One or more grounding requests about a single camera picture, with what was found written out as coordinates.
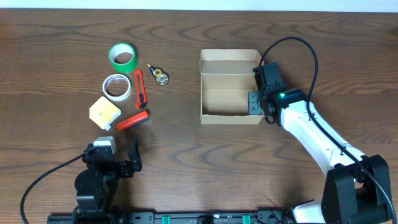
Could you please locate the correction tape dispenser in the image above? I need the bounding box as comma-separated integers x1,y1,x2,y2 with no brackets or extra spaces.
147,64,169,86

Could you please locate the left black cable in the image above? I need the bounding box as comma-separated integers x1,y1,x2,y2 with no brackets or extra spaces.
20,153,85,224

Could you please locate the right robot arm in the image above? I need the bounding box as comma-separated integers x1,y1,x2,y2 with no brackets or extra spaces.
249,63,397,223

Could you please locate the red utility knife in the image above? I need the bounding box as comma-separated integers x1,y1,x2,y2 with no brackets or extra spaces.
134,68,147,110

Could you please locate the right black cable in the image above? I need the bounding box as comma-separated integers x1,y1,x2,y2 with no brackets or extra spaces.
258,37,394,224

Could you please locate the red black stapler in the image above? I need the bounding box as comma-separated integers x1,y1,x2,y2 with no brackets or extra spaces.
117,111,149,131

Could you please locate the brown cardboard box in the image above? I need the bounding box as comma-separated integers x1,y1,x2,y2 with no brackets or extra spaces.
199,49,264,125

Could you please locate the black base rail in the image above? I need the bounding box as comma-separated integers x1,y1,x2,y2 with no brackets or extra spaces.
47,210,294,224

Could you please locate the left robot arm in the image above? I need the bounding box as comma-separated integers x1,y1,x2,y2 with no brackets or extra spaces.
72,136,142,224

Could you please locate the white tape roll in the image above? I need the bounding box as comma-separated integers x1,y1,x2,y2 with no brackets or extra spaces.
102,73,132,102

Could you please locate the black cable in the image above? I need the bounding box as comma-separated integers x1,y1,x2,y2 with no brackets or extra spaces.
258,37,394,224
20,153,85,224

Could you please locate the green tape roll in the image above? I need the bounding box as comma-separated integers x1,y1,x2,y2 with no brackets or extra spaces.
108,42,137,73

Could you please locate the yellow sticky note pad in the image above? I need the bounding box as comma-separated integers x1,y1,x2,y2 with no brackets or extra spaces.
89,96,121,131

